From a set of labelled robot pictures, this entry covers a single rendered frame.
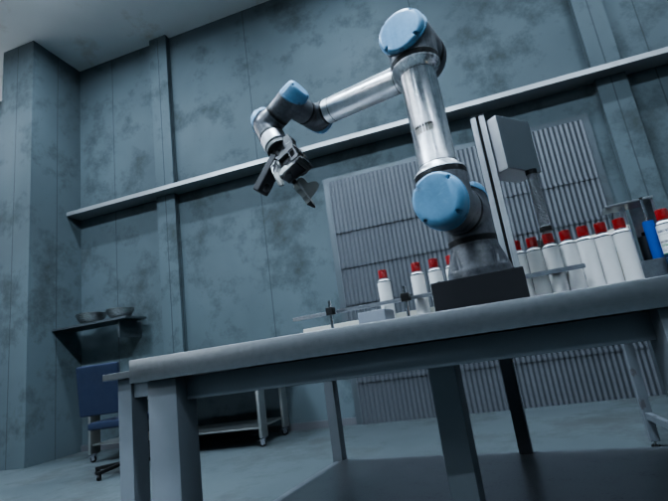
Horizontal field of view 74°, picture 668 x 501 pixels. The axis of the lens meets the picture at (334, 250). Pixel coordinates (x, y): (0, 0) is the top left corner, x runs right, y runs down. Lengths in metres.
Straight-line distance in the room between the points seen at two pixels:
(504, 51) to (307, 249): 3.41
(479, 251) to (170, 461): 0.75
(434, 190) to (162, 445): 0.71
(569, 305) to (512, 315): 0.07
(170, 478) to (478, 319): 0.57
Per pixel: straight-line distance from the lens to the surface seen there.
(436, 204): 0.96
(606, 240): 1.64
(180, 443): 0.86
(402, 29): 1.15
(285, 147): 1.28
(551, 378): 5.24
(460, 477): 1.07
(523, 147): 1.64
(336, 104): 1.38
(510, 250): 1.48
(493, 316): 0.67
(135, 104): 7.99
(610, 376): 5.34
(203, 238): 6.43
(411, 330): 0.67
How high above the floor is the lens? 0.79
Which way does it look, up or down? 13 degrees up
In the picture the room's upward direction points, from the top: 8 degrees counter-clockwise
